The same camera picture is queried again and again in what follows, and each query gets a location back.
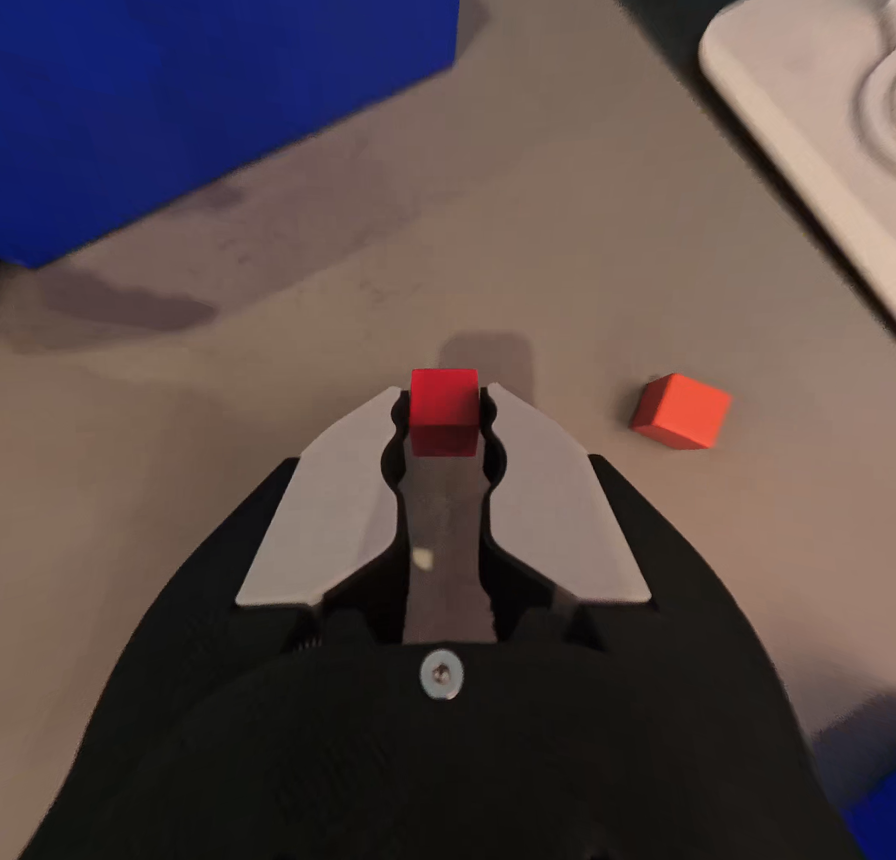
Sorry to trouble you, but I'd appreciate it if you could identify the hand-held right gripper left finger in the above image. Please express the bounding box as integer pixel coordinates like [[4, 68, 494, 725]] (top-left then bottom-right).
[[235, 384, 410, 643]]

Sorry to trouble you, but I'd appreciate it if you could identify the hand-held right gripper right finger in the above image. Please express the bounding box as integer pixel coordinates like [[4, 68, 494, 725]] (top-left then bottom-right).
[[482, 383, 653, 643]]

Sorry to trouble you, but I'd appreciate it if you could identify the blue plastic bin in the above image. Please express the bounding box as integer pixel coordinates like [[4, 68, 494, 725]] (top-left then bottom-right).
[[840, 769, 896, 860], [0, 0, 463, 271]]

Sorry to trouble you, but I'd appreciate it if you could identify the orange cube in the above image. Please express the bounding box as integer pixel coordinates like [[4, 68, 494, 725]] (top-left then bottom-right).
[[629, 373, 734, 451]]

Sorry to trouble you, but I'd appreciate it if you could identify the red cube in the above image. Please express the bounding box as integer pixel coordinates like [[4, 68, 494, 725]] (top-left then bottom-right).
[[409, 368, 481, 458]]

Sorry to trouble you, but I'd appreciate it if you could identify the white board stand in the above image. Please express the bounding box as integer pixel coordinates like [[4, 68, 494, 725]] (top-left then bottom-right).
[[699, 0, 896, 318]]

